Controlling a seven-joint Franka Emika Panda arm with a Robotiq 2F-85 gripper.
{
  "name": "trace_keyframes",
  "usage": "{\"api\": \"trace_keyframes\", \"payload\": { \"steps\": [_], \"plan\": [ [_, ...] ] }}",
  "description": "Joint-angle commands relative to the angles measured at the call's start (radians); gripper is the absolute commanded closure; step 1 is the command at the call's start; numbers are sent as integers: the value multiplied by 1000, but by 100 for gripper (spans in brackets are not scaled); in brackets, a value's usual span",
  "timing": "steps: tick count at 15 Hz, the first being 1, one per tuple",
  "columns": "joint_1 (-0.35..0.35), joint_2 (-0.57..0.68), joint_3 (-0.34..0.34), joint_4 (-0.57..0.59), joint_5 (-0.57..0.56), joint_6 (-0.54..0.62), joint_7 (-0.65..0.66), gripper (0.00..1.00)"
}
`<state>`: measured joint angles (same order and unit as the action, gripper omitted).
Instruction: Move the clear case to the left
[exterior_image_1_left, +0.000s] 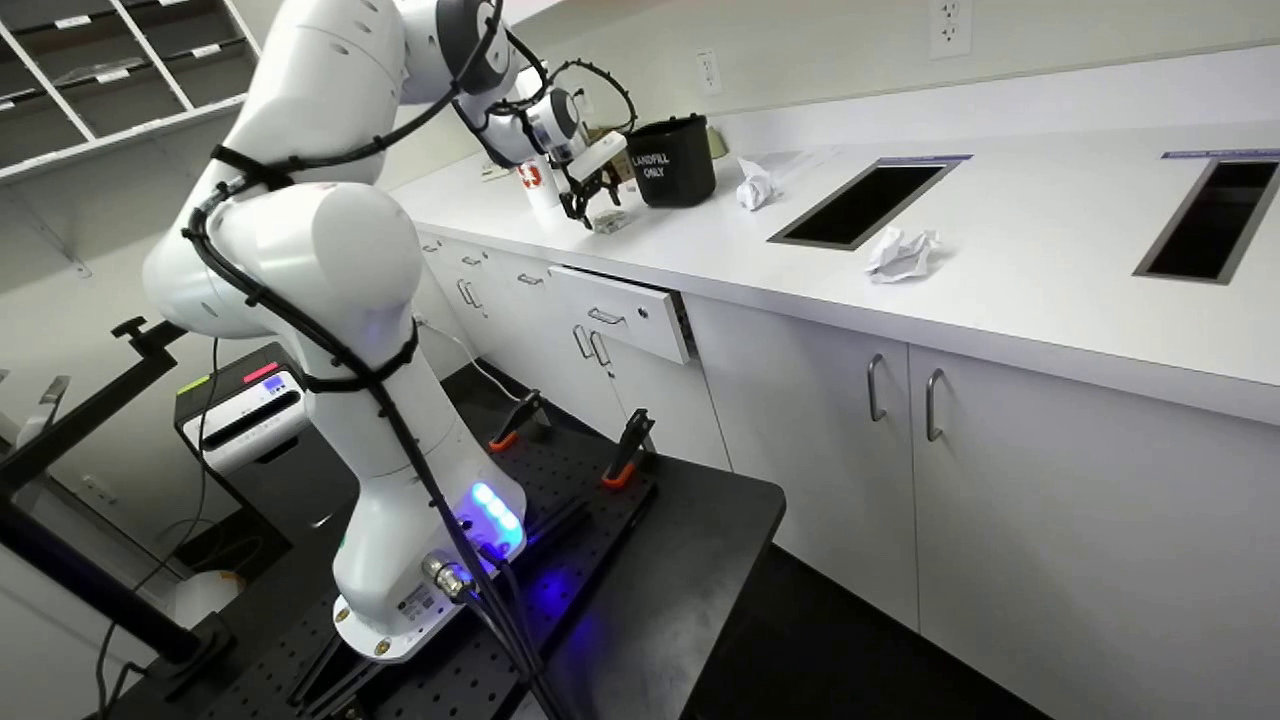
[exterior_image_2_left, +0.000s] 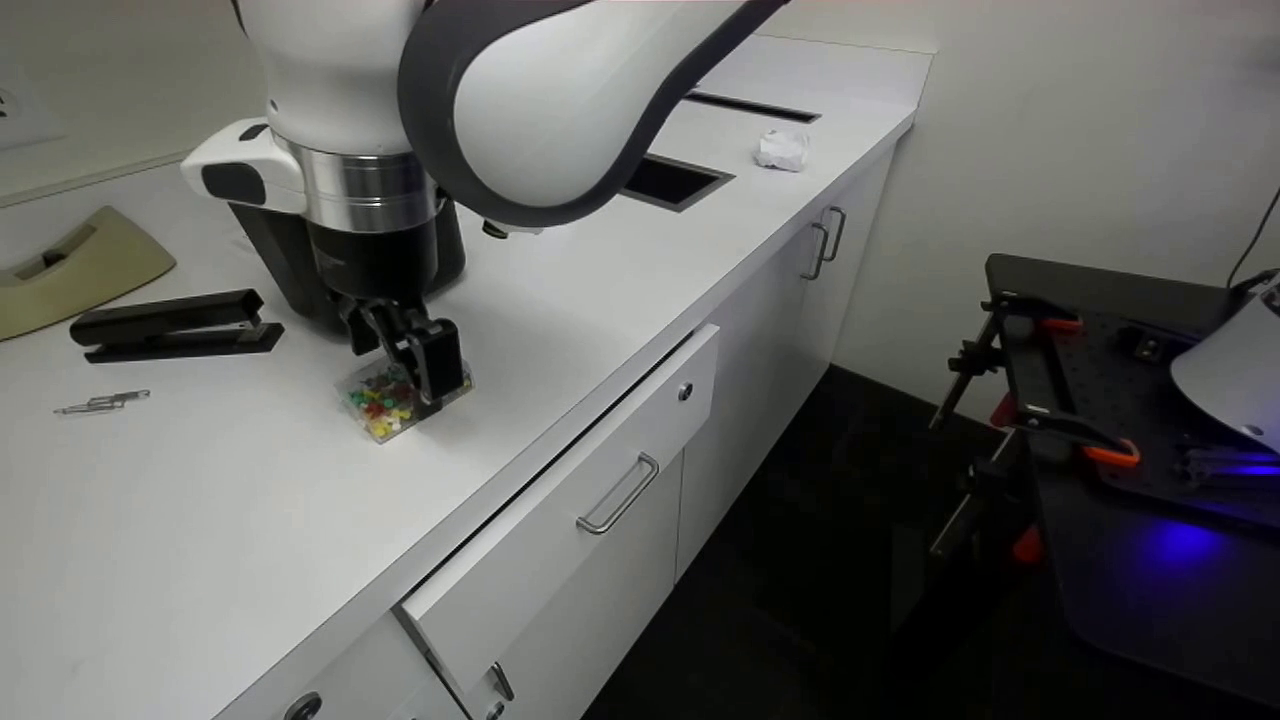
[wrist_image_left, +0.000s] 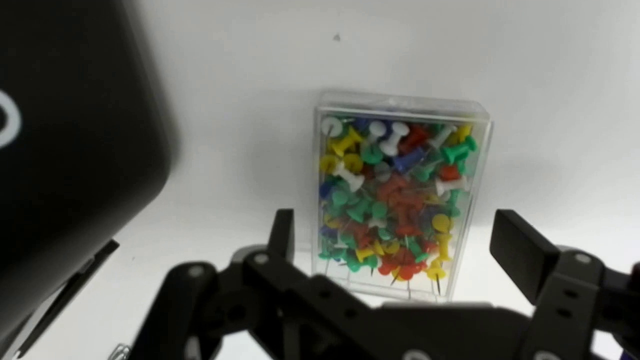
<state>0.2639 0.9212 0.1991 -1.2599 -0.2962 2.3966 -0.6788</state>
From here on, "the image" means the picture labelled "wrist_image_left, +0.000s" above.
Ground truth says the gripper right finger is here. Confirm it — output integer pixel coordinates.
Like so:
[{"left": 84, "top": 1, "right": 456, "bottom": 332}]
[{"left": 489, "top": 209, "right": 640, "bottom": 360}]

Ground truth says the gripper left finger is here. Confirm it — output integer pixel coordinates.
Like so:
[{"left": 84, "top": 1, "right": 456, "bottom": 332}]
[{"left": 129, "top": 209, "right": 382, "bottom": 360}]

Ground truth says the clear plastic case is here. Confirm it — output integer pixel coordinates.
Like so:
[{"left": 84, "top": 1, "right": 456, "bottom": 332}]
[{"left": 312, "top": 90, "right": 495, "bottom": 304}]

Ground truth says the heap of coloured push pins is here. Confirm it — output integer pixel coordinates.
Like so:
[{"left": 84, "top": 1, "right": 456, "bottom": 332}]
[{"left": 319, "top": 116, "right": 479, "bottom": 296}]

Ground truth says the black stapler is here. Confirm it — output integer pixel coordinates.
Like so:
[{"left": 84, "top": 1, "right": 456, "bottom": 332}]
[{"left": 0, "top": 0, "right": 182, "bottom": 359}]

